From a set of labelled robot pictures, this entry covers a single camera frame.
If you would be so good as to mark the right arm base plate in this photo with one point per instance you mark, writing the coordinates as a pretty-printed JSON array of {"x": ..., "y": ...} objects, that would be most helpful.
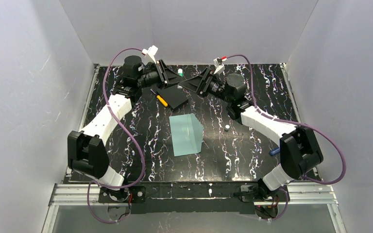
[{"x": 253, "y": 193}]

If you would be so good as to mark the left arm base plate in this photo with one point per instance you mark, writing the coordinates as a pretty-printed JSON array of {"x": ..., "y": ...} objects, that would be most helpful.
[{"x": 134, "y": 194}]

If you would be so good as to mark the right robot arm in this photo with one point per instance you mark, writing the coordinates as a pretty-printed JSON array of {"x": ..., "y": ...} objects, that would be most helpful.
[{"x": 299, "y": 148}]

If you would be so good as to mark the blue pen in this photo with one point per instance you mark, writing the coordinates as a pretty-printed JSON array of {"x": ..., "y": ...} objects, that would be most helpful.
[{"x": 274, "y": 152}]

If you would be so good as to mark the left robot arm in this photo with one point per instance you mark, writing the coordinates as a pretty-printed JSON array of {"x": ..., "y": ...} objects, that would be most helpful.
[{"x": 87, "y": 154}]

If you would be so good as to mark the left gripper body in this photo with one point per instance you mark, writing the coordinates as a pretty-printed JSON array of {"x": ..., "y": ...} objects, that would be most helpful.
[{"x": 162, "y": 72}]

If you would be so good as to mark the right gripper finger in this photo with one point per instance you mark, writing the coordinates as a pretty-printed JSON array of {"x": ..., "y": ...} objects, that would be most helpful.
[
  {"x": 197, "y": 82},
  {"x": 195, "y": 91}
]

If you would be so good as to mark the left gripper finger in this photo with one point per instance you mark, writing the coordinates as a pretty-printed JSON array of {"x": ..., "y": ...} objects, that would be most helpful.
[
  {"x": 170, "y": 74},
  {"x": 174, "y": 80}
]

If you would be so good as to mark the light green envelope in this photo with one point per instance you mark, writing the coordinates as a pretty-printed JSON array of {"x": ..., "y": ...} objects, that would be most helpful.
[{"x": 187, "y": 134}]

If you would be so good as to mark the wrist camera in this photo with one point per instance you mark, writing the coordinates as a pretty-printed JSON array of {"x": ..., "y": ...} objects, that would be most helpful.
[
  {"x": 150, "y": 53},
  {"x": 219, "y": 65}
]

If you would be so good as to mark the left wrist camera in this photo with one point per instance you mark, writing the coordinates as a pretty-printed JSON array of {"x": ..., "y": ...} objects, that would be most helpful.
[{"x": 150, "y": 53}]

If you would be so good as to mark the black box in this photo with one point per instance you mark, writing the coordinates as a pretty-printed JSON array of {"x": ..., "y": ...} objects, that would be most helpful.
[{"x": 174, "y": 97}]

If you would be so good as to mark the yellow handled utility knife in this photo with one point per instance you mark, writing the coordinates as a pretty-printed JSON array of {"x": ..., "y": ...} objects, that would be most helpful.
[{"x": 160, "y": 99}]

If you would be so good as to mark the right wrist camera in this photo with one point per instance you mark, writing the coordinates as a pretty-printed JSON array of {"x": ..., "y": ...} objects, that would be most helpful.
[{"x": 219, "y": 65}]

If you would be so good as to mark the green white glue stick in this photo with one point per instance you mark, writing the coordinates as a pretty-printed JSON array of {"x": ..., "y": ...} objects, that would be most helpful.
[{"x": 180, "y": 72}]

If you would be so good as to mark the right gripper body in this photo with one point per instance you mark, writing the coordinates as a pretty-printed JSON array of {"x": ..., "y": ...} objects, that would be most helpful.
[{"x": 205, "y": 81}]

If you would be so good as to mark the aluminium frame rail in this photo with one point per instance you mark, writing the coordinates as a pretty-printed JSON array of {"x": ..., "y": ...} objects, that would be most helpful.
[{"x": 198, "y": 197}]

